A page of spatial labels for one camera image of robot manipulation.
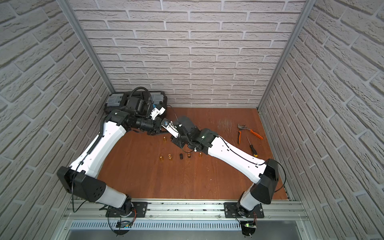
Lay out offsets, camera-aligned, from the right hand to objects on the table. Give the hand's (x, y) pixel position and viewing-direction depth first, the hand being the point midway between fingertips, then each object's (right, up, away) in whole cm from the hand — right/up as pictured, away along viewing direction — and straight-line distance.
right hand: (178, 130), depth 73 cm
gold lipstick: (-13, -19, +17) cm, 29 cm away
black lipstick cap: (-1, -17, +17) cm, 24 cm away
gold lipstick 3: (+11, -16, +19) cm, 27 cm away
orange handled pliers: (+43, 0, +33) cm, 55 cm away
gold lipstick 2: (-7, -16, +15) cm, 23 cm away
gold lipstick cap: (-13, -8, +26) cm, 30 cm away
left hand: (-2, +1, -3) cm, 4 cm away
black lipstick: (+4, -16, +17) cm, 24 cm away
